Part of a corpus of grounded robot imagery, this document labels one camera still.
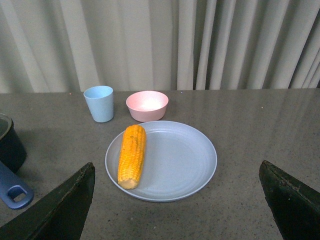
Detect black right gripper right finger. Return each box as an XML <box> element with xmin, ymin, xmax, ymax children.
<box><xmin>259</xmin><ymin>160</ymin><xmax>320</xmax><ymax>240</ymax></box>

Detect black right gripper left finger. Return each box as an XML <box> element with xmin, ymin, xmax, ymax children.
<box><xmin>0</xmin><ymin>162</ymin><xmax>96</xmax><ymax>240</ymax></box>

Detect yellow corn cob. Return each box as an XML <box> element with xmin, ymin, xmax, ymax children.
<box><xmin>117</xmin><ymin>124</ymin><xmax>147</xmax><ymax>190</ymax></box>

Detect dark blue saucepan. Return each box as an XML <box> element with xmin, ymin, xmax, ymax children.
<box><xmin>0</xmin><ymin>113</ymin><xmax>34</xmax><ymax>210</ymax></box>

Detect light blue cup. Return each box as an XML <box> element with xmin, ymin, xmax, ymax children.
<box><xmin>83</xmin><ymin>85</ymin><xmax>114</xmax><ymax>123</ymax></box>

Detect light blue plate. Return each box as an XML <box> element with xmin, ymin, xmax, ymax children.
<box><xmin>120</xmin><ymin>120</ymin><xmax>218</xmax><ymax>203</ymax></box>

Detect pink bowl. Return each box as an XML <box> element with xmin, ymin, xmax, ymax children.
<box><xmin>125</xmin><ymin>90</ymin><xmax>169</xmax><ymax>123</ymax></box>

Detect beige curtain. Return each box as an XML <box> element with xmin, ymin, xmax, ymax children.
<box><xmin>0</xmin><ymin>0</ymin><xmax>320</xmax><ymax>93</ymax></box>

